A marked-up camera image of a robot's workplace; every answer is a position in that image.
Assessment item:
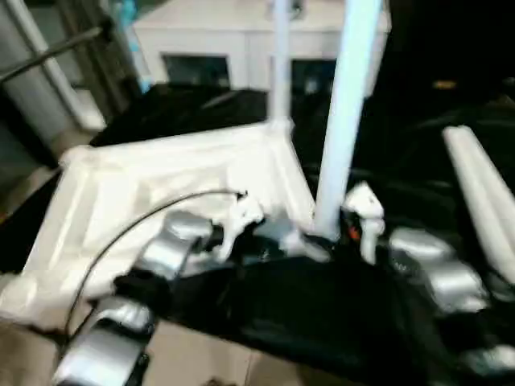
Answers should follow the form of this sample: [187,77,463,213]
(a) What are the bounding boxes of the grey metal pole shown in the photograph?
[0,17,117,82]

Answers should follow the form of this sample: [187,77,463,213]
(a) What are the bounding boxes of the grey brown curtain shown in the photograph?
[59,0,138,110]

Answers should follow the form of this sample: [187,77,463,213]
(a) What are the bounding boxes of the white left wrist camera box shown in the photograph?
[208,191,267,267]

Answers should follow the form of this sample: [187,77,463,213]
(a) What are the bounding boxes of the white sideboard cabinet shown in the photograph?
[131,0,392,98]

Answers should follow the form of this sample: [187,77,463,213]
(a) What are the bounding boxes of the white plastic table top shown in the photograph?
[0,119,336,327]

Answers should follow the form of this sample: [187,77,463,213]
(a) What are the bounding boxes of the white plastic table leg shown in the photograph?
[312,0,388,239]
[457,125,515,230]
[268,0,295,130]
[441,126,515,283]

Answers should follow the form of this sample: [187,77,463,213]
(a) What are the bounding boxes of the white round pipe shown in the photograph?
[7,0,106,126]

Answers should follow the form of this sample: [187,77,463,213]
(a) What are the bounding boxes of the black plastic mat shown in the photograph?
[0,82,515,386]

